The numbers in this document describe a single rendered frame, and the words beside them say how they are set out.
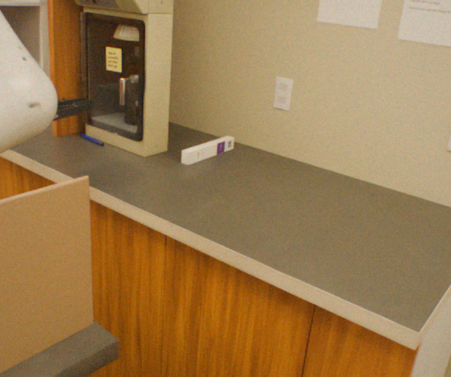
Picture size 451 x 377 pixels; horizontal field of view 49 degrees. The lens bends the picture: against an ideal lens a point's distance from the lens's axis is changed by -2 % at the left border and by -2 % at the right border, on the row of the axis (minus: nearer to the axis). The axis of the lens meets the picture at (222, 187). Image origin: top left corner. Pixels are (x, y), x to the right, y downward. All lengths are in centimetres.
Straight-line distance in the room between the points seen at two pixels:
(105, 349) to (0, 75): 48
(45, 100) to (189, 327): 81
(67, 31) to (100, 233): 75
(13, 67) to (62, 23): 104
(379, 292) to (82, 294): 61
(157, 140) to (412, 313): 105
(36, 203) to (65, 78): 120
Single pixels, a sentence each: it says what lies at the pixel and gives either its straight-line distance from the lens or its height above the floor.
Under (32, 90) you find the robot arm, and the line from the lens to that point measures 86.
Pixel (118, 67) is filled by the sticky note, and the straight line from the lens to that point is 176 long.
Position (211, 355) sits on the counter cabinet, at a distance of 144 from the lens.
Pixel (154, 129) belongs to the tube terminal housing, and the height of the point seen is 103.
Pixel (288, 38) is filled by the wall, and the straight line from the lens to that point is 184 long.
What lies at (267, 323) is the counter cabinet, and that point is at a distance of 126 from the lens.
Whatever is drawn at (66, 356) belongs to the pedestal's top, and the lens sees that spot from 89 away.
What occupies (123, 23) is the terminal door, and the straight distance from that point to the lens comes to 172.
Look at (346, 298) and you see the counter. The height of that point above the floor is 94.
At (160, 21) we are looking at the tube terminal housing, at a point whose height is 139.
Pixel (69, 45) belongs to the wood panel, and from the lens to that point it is 193.
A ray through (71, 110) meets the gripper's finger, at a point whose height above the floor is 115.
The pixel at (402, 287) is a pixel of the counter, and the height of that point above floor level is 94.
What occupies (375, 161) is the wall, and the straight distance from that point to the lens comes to 175.
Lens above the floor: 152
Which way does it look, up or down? 22 degrees down
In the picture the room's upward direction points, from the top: 5 degrees clockwise
